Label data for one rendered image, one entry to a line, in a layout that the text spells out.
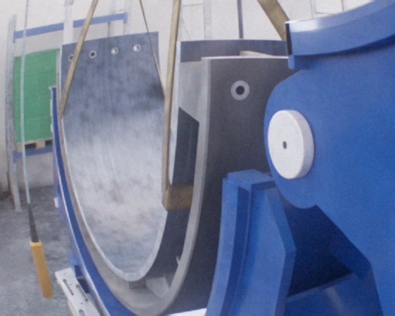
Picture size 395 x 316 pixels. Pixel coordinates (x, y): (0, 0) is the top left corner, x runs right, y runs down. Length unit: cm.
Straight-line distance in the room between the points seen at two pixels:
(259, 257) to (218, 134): 30
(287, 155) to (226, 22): 885
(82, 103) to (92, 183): 52
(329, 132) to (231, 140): 41
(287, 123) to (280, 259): 32
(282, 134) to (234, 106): 27
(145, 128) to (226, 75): 212
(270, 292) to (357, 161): 47
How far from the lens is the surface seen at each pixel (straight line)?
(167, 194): 166
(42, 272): 273
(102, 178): 323
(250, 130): 145
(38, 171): 916
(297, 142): 112
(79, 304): 339
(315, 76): 110
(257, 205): 135
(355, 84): 99
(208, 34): 827
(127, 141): 340
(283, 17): 198
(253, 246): 140
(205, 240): 158
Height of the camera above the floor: 247
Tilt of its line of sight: 14 degrees down
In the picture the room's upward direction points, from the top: 1 degrees counter-clockwise
